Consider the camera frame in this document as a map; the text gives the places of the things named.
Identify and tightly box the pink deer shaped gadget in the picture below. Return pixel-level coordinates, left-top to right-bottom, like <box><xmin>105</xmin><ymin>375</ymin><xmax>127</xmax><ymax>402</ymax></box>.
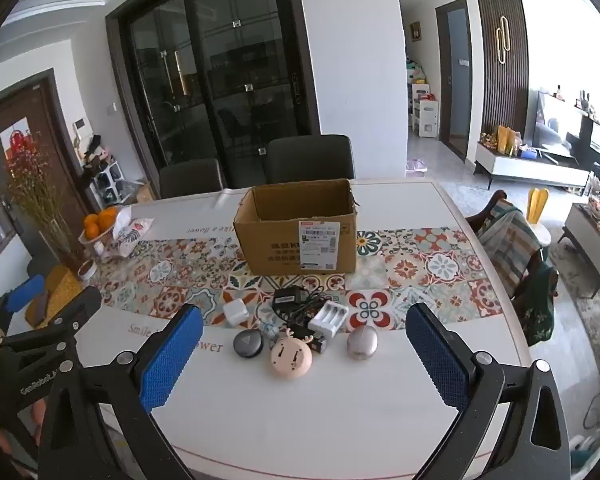
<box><xmin>270</xmin><ymin>327</ymin><xmax>311</xmax><ymax>377</ymax></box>

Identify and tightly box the dark upholstered dining chair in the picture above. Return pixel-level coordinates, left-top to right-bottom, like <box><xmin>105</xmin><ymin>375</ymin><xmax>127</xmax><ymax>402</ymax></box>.
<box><xmin>265</xmin><ymin>135</ymin><xmax>356</xmax><ymax>187</ymax></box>
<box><xmin>158</xmin><ymin>158</ymin><xmax>227</xmax><ymax>200</ymax></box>

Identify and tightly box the white battery charger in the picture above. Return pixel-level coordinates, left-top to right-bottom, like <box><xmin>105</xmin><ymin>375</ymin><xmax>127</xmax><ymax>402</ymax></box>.
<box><xmin>307</xmin><ymin>300</ymin><xmax>350</xmax><ymax>339</ymax></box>

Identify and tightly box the tile patterned table mat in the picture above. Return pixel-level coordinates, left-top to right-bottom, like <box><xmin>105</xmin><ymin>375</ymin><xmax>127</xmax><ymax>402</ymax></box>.
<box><xmin>75</xmin><ymin>180</ymin><xmax>533</xmax><ymax>480</ymax></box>

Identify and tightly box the floral printed tissue pack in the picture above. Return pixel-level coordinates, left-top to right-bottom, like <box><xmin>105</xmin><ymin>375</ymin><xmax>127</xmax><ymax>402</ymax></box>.
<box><xmin>111</xmin><ymin>208</ymin><xmax>155</xmax><ymax>259</ymax></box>

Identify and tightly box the green floral cloth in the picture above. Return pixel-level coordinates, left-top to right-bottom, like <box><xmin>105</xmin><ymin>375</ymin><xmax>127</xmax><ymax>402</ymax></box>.
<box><xmin>520</xmin><ymin>265</ymin><xmax>559</xmax><ymax>346</ymax></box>

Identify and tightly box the woven straw cushion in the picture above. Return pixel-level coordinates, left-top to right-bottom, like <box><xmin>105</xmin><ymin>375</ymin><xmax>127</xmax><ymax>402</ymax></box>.
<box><xmin>25</xmin><ymin>265</ymin><xmax>83</xmax><ymax>328</ymax></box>

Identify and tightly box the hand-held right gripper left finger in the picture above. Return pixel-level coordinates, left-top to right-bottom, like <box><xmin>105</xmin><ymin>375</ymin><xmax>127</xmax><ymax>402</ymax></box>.
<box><xmin>37</xmin><ymin>302</ymin><xmax>206</xmax><ymax>480</ymax></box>

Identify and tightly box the white shoe rack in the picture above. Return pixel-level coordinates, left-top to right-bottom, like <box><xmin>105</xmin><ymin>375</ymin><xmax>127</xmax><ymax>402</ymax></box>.
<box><xmin>82</xmin><ymin>135</ymin><xmax>127</xmax><ymax>211</ymax></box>

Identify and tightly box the wooden armchair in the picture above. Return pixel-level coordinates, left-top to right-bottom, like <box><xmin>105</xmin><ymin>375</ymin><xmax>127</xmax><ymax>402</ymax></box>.
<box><xmin>464</xmin><ymin>190</ymin><xmax>561</xmax><ymax>346</ymax></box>

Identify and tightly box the yellow rabbit ear stool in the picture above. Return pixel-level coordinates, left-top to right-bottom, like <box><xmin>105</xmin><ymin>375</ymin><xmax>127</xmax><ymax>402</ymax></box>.
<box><xmin>526</xmin><ymin>187</ymin><xmax>552</xmax><ymax>247</ymax></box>

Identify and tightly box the red dried flower bouquet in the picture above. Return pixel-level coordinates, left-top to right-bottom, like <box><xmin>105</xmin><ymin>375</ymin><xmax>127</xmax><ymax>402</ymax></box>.
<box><xmin>5</xmin><ymin>132</ymin><xmax>81</xmax><ymax>241</ymax></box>

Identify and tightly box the grey round device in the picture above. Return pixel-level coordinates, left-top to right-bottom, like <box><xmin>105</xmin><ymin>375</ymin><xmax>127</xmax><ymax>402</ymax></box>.
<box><xmin>232</xmin><ymin>329</ymin><xmax>264</xmax><ymax>359</ymax></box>

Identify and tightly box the striped blanket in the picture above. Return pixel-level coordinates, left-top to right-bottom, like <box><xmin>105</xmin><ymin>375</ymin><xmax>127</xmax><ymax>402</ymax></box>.
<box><xmin>480</xmin><ymin>200</ymin><xmax>543</xmax><ymax>281</ymax></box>

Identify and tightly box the brown cardboard box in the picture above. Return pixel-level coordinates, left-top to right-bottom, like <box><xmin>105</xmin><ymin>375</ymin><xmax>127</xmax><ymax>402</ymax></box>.
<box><xmin>232</xmin><ymin>178</ymin><xmax>359</xmax><ymax>277</ymax></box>

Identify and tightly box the white wall intercom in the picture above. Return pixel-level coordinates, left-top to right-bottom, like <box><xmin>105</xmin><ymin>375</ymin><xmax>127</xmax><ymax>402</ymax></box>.
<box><xmin>72</xmin><ymin>117</ymin><xmax>93</xmax><ymax>151</ymax></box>

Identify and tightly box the brown wooden door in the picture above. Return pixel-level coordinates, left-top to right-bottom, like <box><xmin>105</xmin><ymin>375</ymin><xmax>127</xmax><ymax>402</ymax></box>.
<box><xmin>0</xmin><ymin>82</ymin><xmax>88</xmax><ymax>241</ymax></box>

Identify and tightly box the red door poster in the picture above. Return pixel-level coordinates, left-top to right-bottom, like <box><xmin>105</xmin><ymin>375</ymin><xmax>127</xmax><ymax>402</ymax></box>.
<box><xmin>0</xmin><ymin>116</ymin><xmax>43</xmax><ymax>171</ymax></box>

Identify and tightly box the clear glass vase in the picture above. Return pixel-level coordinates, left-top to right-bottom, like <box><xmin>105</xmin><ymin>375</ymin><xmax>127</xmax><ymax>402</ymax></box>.
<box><xmin>39</xmin><ymin>217</ymin><xmax>86</xmax><ymax>273</ymax></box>

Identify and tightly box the grey interior door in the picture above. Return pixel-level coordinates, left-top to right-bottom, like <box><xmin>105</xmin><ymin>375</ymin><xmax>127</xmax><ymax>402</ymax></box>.
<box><xmin>436</xmin><ymin>0</ymin><xmax>474</xmax><ymax>161</ymax></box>

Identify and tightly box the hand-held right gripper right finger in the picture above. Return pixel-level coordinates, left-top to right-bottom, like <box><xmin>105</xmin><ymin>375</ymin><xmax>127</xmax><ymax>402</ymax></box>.
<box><xmin>405</xmin><ymin>301</ymin><xmax>573</xmax><ymax>480</ymax></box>

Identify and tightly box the black power adapter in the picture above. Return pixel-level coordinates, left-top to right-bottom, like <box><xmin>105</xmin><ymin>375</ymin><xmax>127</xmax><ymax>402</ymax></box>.
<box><xmin>271</xmin><ymin>287</ymin><xmax>302</xmax><ymax>319</ymax></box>

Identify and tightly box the glass fruit bowl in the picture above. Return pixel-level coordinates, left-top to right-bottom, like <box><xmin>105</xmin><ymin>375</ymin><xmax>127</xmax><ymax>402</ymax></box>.
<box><xmin>78</xmin><ymin>225</ymin><xmax>118</xmax><ymax>250</ymax></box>

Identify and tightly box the dark glass sliding door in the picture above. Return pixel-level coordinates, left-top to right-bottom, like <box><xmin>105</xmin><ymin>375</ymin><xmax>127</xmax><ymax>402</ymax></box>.
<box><xmin>105</xmin><ymin>0</ymin><xmax>321</xmax><ymax>191</ymax></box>

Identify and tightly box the white drawer cart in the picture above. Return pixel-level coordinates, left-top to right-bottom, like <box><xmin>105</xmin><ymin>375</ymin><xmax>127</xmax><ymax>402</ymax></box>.
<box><xmin>412</xmin><ymin>97</ymin><xmax>441</xmax><ymax>139</ymax></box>

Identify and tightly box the white coffee table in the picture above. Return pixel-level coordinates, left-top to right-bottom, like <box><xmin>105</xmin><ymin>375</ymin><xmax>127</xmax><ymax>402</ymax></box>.
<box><xmin>560</xmin><ymin>202</ymin><xmax>600</xmax><ymax>286</ymax></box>

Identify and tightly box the flat screen television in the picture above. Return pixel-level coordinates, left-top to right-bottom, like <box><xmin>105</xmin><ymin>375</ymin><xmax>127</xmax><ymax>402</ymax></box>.
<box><xmin>532</xmin><ymin>90</ymin><xmax>600</xmax><ymax>161</ymax></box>

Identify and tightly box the black adapter cable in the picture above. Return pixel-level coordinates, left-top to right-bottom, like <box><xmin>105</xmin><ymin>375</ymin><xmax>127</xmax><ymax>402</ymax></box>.
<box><xmin>285</xmin><ymin>282</ymin><xmax>332</xmax><ymax>327</ymax></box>

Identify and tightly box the white television cabinet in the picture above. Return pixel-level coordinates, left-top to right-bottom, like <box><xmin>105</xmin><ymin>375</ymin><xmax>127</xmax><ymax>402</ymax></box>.
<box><xmin>475</xmin><ymin>140</ymin><xmax>592</xmax><ymax>192</ymax></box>

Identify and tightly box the white square charger plug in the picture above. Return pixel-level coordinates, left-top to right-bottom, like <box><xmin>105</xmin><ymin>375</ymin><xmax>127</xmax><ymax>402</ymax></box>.
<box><xmin>223</xmin><ymin>300</ymin><xmax>251</xmax><ymax>327</ymax></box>

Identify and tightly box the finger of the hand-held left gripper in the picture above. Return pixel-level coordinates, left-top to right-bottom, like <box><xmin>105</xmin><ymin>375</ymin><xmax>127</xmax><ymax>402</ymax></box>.
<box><xmin>0</xmin><ymin>285</ymin><xmax>103</xmax><ymax>356</ymax></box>
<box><xmin>0</xmin><ymin>274</ymin><xmax>47</xmax><ymax>333</ymax></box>

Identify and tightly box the gold wall ornament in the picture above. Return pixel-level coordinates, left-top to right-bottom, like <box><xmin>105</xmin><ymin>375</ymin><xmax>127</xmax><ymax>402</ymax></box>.
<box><xmin>496</xmin><ymin>15</ymin><xmax>512</xmax><ymax>66</ymax></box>

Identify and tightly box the silver oval case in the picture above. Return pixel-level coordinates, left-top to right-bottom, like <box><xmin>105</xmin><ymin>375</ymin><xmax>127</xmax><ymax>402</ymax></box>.
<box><xmin>346</xmin><ymin>325</ymin><xmax>379</xmax><ymax>361</ymax></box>

